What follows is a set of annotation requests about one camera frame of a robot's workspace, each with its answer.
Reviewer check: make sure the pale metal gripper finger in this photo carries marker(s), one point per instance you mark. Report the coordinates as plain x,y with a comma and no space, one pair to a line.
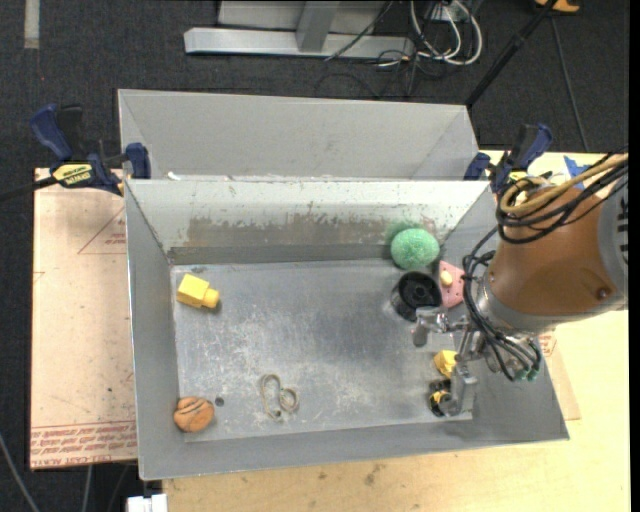
422,327
464,392

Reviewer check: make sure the black and yellow toy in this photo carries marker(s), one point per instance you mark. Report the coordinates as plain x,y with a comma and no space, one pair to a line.
439,399

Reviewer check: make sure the small yellow block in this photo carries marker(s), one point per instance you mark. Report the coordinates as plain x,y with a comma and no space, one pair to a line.
444,361

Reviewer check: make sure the black round spool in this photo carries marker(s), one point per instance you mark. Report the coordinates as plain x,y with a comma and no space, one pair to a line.
416,292

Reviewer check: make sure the pink wedge with yellow piece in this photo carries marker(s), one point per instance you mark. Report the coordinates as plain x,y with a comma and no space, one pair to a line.
452,290

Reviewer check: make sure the green scrub ball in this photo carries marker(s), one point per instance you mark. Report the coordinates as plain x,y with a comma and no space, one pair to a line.
414,248

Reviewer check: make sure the grey metal bin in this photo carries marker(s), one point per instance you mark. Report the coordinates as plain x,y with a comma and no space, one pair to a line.
300,320

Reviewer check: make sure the tan rubber band loop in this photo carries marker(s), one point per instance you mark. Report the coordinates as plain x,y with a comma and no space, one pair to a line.
280,400

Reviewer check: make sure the yellow toy block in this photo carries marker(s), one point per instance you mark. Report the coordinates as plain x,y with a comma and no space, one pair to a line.
194,290

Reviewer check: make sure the brown toy bread roll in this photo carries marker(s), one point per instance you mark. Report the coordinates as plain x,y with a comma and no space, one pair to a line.
193,414

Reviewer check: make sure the brown cardboard board, red print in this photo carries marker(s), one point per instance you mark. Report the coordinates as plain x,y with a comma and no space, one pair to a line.
80,320

